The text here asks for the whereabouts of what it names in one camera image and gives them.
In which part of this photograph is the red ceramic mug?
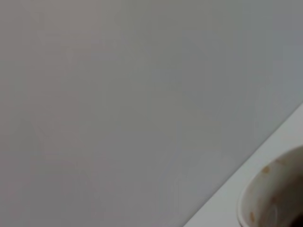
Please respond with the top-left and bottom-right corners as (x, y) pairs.
(237, 145), (303, 227)

